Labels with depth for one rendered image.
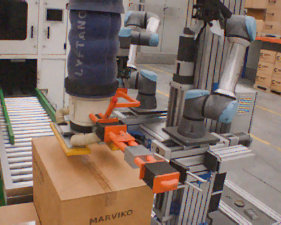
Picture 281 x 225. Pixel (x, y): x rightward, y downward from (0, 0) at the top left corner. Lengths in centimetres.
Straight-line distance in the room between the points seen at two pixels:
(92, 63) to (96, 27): 14
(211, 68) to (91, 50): 80
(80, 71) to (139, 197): 56
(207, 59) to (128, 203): 90
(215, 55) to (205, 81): 16
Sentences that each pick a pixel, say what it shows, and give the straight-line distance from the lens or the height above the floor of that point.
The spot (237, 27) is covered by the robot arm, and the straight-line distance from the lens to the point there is 151.
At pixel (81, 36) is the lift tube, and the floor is 150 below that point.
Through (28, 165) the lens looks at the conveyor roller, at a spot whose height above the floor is 54.
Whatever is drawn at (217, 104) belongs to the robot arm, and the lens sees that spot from 144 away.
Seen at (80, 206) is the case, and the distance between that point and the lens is 115.
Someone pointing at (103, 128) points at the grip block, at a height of 120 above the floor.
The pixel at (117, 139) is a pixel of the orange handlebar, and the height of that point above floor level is 120.
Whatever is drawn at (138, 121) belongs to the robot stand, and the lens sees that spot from 191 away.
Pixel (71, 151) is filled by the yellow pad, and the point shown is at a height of 107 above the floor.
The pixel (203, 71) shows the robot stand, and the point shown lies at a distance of 170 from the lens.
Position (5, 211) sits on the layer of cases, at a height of 54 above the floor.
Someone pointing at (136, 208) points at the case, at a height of 83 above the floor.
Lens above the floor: 157
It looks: 17 degrees down
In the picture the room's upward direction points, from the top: 5 degrees clockwise
